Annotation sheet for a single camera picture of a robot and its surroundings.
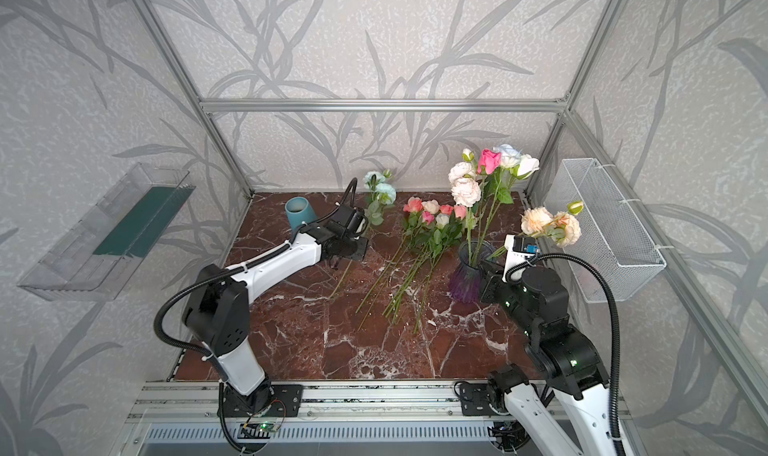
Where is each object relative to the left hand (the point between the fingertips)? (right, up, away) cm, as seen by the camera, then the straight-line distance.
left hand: (365, 239), depth 91 cm
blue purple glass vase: (+30, -13, -6) cm, 33 cm away
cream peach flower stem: (+42, +6, -26) cm, 49 cm away
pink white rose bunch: (+22, +2, +17) cm, 28 cm away
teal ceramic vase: (-19, +9, -3) cm, 22 cm away
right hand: (+29, -1, -25) cm, 38 cm away
